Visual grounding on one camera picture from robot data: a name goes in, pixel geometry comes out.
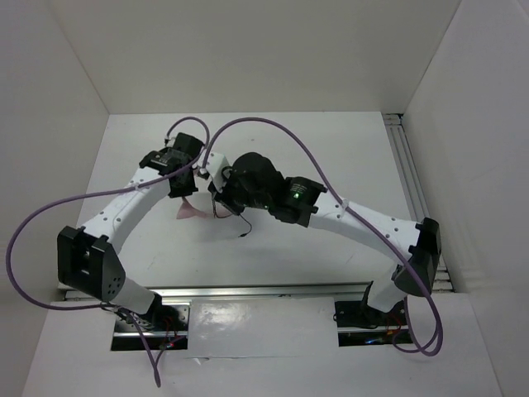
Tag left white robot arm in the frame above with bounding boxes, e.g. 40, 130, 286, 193
57, 133, 203, 330

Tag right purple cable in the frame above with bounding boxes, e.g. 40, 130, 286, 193
198, 117, 445, 356

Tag aluminium rail at right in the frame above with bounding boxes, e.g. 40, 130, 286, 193
382, 112, 451, 290

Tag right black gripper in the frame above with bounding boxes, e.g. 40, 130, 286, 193
207, 167, 269, 217

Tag aluminium rail at front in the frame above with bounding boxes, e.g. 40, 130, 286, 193
57, 280, 373, 307

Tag purple cable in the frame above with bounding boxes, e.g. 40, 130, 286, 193
198, 117, 445, 356
5, 117, 212, 388

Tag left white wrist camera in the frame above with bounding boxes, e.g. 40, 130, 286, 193
196, 151, 230, 193

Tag thin black headphone cable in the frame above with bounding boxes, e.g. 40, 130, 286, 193
210, 198, 254, 239

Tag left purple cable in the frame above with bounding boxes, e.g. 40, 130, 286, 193
5, 117, 212, 388

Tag pink blue cat-ear headphones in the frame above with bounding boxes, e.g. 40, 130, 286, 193
176, 192, 232, 219

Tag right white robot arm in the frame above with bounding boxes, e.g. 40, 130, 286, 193
198, 152, 441, 329

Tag aluminium rail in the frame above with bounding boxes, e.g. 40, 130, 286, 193
382, 112, 451, 290
57, 280, 373, 307

